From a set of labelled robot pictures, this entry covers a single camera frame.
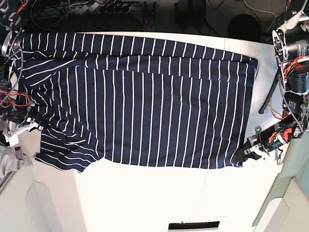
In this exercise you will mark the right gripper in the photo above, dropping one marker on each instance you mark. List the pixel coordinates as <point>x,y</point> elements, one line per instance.
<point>18,119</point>

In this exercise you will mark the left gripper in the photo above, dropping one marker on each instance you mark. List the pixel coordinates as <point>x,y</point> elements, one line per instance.
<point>265,141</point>

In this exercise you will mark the navy white striped t-shirt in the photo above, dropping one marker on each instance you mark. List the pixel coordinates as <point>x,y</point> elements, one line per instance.
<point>138,101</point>

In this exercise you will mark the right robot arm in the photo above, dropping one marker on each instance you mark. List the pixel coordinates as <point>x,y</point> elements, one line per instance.
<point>11,55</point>

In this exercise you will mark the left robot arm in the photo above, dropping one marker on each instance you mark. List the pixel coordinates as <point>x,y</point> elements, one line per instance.
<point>291,43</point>

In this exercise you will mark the grey cloth pile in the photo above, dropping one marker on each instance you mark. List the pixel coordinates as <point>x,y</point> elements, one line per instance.
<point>12,159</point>

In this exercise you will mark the green fabric at right edge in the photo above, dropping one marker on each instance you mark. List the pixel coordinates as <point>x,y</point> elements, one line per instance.
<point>288,198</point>

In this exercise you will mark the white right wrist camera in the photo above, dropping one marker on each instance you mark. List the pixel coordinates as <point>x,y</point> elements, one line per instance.
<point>12,140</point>

